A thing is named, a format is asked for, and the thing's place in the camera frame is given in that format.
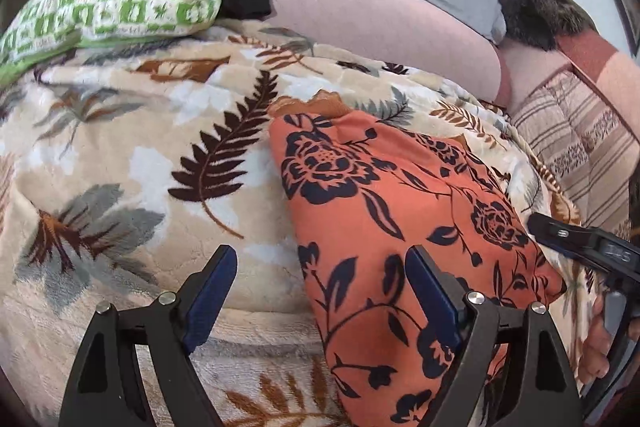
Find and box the pink quilted bolster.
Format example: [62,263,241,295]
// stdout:
[268,0,512,107]

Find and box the green white checked pillow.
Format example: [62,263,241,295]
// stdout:
[1,0,222,84]

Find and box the striped beige quilt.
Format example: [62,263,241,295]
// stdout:
[511,70,639,239]

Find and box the leaf pattern beige blanket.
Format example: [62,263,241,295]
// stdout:
[1,22,596,426]

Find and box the dark furry cushion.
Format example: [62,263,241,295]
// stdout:
[499,0,597,51]

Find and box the right hand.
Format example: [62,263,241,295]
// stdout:
[578,297,612,385]

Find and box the orange black floral blouse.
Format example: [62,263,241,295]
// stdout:
[269,112,566,426]

